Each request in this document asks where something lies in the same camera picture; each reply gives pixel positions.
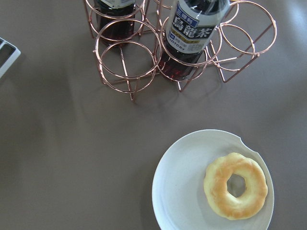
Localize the glazed donut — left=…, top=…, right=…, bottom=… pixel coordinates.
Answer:
left=203, top=152, right=268, bottom=220

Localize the white round plate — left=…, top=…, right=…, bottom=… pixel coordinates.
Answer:
left=152, top=129, right=274, bottom=230

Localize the tea bottle in rack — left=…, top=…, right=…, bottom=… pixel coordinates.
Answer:
left=94, top=0, right=136, bottom=47
left=158, top=0, right=230, bottom=80

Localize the black box stand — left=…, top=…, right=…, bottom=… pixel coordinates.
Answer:
left=0, top=38, right=21, bottom=78

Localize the copper wire bottle rack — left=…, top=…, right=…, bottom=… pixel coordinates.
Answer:
left=83, top=0, right=277, bottom=100

